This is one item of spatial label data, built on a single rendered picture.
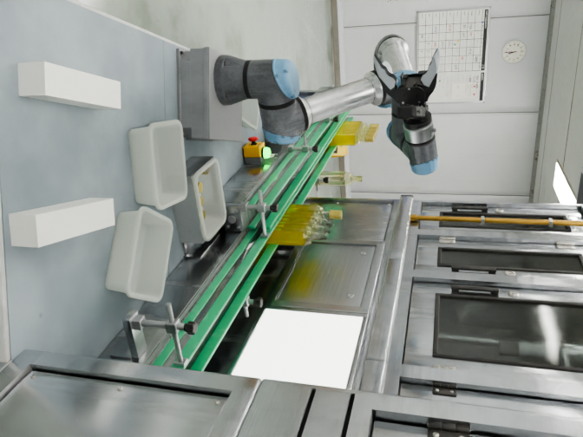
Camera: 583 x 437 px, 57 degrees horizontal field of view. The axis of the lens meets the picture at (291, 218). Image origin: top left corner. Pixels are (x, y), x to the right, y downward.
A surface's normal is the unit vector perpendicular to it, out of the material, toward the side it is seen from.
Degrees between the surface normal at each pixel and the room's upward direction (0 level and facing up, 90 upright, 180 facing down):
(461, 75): 90
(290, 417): 90
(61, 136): 0
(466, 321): 90
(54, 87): 0
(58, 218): 0
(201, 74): 90
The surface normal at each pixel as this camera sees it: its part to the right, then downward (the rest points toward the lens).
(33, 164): 0.96, 0.04
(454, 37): -0.26, 0.43
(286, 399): -0.09, -0.90
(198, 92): -0.28, 0.11
